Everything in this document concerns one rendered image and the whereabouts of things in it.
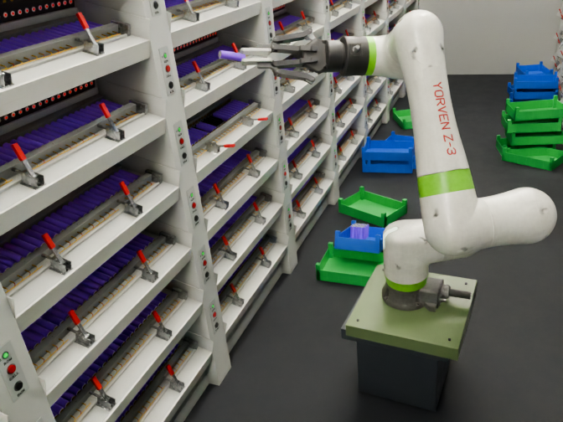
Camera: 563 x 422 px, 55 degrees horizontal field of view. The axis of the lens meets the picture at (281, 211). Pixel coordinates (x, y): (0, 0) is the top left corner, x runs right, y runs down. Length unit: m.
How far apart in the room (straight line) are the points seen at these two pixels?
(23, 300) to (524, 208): 1.04
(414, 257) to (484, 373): 0.57
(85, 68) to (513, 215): 0.95
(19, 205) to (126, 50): 0.46
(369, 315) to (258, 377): 0.51
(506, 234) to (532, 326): 1.02
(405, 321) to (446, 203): 0.56
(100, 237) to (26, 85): 0.40
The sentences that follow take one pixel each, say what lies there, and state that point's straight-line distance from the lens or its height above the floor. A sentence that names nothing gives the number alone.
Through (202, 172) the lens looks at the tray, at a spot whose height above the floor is 0.74.
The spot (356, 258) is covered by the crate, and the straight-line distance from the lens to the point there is 2.52.
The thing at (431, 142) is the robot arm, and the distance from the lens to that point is 1.20.
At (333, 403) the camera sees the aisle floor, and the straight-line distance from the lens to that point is 1.86.
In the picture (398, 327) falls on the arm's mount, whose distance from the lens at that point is 1.63.
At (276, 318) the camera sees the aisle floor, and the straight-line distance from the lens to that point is 2.21.
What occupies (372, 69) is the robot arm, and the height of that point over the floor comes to 1.05.
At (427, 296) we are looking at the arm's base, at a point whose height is 0.37.
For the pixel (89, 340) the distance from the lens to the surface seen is 1.35.
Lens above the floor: 1.35
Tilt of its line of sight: 27 degrees down
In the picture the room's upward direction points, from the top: 6 degrees counter-clockwise
